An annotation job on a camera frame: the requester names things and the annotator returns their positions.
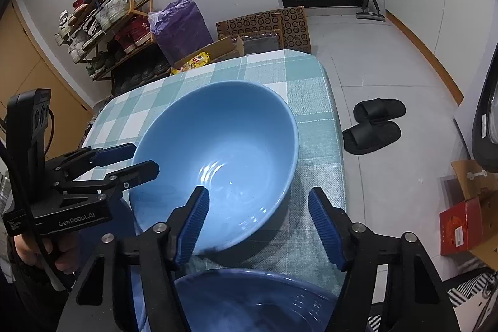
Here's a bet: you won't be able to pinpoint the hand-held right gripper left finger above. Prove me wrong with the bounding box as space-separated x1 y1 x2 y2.
66 186 211 332

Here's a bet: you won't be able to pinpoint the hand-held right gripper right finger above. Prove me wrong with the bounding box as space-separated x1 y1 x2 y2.
308 187 462 332

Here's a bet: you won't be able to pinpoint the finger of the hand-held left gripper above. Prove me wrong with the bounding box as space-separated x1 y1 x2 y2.
52 160 160 200
45 144 137 179

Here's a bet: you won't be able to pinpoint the person's left forearm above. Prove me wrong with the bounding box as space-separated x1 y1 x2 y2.
0 262 73 332

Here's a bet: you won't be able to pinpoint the person's left hand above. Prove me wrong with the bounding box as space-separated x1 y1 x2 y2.
16 235 82 274

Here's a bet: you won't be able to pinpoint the wooden door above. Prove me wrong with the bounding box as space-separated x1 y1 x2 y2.
0 0 94 146

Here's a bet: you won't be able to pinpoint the black slipper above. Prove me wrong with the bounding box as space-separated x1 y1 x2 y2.
352 98 406 123
342 121 401 156

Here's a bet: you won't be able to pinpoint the yellow snack packets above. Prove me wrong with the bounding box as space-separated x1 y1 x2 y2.
173 52 211 74

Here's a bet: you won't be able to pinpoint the wooden shoe rack with shoes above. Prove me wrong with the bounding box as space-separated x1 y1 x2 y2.
54 0 172 84

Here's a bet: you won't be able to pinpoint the teal white checked tablecloth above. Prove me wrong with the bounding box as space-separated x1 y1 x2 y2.
83 49 347 332

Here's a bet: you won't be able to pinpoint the red labelled cardboard box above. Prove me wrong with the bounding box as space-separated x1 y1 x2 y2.
439 159 498 259

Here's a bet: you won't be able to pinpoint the purple plastic bag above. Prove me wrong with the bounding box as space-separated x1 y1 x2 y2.
148 0 214 64

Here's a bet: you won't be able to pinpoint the open brown cardboard box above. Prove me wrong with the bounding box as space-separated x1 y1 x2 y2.
171 34 246 74

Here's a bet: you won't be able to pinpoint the black white striped mat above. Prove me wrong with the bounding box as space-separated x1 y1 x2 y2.
445 270 498 307

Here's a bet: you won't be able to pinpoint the patterned cardboard box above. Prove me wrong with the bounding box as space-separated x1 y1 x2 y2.
216 6 312 54

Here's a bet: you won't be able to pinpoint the white cabinet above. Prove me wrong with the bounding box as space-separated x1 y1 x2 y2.
379 0 498 111

